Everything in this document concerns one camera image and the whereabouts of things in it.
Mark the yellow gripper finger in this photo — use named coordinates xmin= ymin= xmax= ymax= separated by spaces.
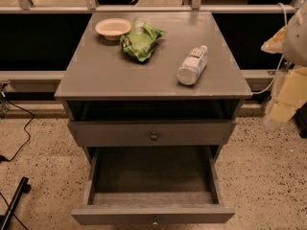
xmin=261 ymin=27 xmax=285 ymax=54

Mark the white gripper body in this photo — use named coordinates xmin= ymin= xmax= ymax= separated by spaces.
xmin=264 ymin=65 xmax=307 ymax=128

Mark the grey drawer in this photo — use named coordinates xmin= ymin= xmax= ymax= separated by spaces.
xmin=72 ymin=147 xmax=234 ymax=225
xmin=68 ymin=120 xmax=236 ymax=148

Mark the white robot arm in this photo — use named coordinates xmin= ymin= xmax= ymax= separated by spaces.
xmin=261 ymin=2 xmax=307 ymax=128

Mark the grey top drawer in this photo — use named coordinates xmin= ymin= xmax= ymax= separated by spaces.
xmin=68 ymin=120 xmax=236 ymax=148

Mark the grey wooden drawer cabinet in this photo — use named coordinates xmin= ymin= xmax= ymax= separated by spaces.
xmin=54 ymin=11 xmax=253 ymax=165

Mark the white plastic bottle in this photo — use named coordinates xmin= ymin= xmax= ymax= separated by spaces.
xmin=177 ymin=45 xmax=208 ymax=85

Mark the green crumpled chip bag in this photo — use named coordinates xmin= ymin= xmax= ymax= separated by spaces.
xmin=120 ymin=18 xmax=166 ymax=62

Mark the beige paper bowl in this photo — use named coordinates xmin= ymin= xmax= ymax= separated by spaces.
xmin=95 ymin=18 xmax=131 ymax=41

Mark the black metal stand leg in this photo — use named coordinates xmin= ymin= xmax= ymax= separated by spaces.
xmin=0 ymin=177 xmax=31 ymax=230

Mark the white cable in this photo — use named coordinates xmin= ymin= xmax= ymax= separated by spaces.
xmin=251 ymin=2 xmax=289 ymax=96

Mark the metal railing frame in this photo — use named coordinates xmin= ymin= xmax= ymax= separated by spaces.
xmin=0 ymin=0 xmax=307 ymax=15

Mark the black floor cable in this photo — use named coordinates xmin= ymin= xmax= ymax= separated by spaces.
xmin=0 ymin=91 xmax=36 ymax=163

